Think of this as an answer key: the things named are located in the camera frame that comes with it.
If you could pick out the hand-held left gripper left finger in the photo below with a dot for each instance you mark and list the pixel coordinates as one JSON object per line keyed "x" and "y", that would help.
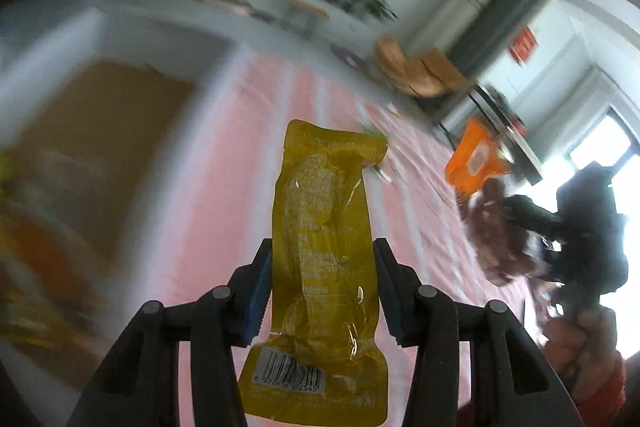
{"x": 257, "y": 289}

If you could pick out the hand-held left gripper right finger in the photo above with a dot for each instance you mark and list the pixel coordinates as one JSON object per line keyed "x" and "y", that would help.
{"x": 392, "y": 294}

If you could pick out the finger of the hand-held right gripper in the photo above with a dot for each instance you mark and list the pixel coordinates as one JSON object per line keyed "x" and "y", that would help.
{"x": 532, "y": 214}

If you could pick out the dark red snack packet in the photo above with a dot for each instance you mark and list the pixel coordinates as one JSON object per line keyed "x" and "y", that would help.
{"x": 500, "y": 237}

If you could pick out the yellow snack packet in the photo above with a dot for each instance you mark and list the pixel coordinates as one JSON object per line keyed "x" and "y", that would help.
{"x": 320, "y": 232}

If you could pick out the white box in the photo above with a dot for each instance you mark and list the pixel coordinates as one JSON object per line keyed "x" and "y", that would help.
{"x": 170, "y": 167}

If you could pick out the person's right forearm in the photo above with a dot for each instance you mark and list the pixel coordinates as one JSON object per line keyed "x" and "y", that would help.
{"x": 612, "y": 392}

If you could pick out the person's right hand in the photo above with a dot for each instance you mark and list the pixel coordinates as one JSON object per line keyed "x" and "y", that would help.
{"x": 580, "y": 347}

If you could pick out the pink striped cloth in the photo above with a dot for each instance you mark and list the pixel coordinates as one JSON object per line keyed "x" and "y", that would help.
{"x": 430, "y": 227}

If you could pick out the orange snack packet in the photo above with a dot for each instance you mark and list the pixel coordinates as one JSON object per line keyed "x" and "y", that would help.
{"x": 475, "y": 157}

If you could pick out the bright balcony window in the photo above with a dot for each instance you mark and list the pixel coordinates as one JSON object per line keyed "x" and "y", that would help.
{"x": 607, "y": 142}

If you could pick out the open cardboard boxes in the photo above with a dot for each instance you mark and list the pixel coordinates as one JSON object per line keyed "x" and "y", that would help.
{"x": 420, "y": 72}

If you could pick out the pile of snack packets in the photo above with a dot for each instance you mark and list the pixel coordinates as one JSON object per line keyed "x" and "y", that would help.
{"x": 45, "y": 257}

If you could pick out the white standing air conditioner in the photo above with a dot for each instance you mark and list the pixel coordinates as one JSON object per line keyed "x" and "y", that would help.
{"x": 450, "y": 14}

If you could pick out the purple round object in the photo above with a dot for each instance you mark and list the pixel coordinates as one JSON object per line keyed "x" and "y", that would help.
{"x": 347, "y": 56}

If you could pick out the green potted plant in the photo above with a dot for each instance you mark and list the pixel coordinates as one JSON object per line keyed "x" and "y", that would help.
{"x": 372, "y": 7}

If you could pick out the red wall poster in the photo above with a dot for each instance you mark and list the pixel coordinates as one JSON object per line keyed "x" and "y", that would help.
{"x": 524, "y": 46}

